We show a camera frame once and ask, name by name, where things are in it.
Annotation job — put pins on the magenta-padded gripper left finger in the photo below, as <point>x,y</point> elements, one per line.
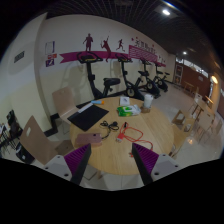
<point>76,158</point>

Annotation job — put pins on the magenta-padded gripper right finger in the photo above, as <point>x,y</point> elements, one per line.
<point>146,160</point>

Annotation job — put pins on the red charger block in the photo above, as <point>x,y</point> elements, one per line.
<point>119,137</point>

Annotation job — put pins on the pink power strip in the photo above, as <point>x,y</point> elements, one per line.
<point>88,139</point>

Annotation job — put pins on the black mouse pad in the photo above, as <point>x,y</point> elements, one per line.
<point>88,117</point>

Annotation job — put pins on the wooden chair with cutout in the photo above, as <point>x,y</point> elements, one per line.
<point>36,140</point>
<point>64,101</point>

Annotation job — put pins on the round brown coaster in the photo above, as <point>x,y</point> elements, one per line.
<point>145,110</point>

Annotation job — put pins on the white flat strip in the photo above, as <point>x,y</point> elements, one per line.
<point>85,107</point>

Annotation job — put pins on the black bin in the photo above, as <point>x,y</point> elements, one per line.
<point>25,154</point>

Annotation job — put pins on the green wet wipes pack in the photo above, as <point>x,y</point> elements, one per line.
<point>128,110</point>

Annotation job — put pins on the wooden stool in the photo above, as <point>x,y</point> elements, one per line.
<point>181,117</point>

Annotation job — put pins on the white cup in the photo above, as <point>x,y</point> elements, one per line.
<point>148,101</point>

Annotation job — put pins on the blue and orange marker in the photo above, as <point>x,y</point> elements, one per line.
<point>97,102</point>

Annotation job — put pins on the white tissue pack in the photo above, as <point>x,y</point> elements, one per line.
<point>125,101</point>

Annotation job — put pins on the black equipment rack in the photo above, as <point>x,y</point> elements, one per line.
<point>12,125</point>

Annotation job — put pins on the group of wooden tables and chairs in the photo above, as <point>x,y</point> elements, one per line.
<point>205,113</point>

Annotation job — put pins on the black exercise bike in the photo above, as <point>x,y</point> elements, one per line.
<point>161,81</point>
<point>125,80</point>
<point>148,85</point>
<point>90,76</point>

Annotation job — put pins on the group of ceiling lights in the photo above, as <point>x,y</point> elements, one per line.
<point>166,12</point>

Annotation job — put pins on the magenta sports wall mural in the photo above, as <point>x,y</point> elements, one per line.
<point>70,56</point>

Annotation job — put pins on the glowing wall lamp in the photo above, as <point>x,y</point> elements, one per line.
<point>214,79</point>

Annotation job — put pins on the group of wall posters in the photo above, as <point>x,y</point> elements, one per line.
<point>50,47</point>

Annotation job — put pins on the grey wall vent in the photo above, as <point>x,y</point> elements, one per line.
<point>19,57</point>

